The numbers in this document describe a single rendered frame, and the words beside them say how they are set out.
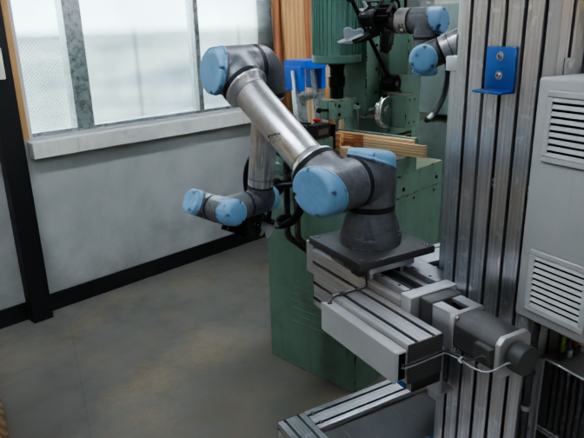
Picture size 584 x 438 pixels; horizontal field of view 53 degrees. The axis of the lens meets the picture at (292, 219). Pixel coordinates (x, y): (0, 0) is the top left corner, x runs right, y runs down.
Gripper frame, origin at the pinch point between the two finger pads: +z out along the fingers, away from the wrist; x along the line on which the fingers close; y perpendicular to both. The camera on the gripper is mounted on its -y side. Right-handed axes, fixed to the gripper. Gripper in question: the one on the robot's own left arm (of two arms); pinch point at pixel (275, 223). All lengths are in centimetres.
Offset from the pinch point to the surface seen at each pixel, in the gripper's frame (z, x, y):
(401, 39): 25, 8, -76
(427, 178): 60, 11, -36
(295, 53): 94, -126, -109
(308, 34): 102, -129, -126
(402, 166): 26.1, 23.3, -30.8
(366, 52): 18, -1, -69
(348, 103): 21, -4, -50
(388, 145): 25.7, 15.1, -37.3
